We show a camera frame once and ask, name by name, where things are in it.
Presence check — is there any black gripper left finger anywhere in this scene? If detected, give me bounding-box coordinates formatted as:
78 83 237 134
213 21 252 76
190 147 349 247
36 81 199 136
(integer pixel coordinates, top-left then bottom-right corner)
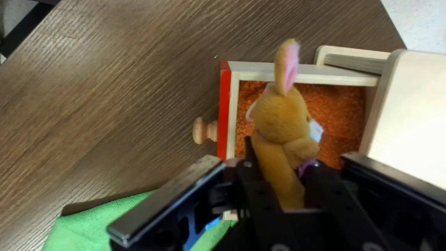
106 135 286 251

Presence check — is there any brown plush bunny toy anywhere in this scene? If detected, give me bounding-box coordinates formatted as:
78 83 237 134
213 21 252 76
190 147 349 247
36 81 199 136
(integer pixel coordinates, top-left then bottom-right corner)
245 37 325 212

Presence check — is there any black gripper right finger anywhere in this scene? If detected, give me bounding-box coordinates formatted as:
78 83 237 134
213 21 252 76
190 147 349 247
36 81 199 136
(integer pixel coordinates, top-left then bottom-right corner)
304 150 446 251

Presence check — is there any brown wooden table black frame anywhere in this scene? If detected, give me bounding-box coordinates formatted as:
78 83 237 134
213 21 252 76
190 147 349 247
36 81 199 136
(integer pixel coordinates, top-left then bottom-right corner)
0 0 409 251

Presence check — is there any green cloth bag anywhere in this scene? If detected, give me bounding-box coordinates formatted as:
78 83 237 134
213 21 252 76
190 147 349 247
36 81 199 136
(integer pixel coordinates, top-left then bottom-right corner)
41 188 238 251

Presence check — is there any light wooden drawer box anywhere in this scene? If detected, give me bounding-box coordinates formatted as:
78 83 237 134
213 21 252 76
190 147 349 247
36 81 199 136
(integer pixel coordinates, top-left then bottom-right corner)
314 44 446 189

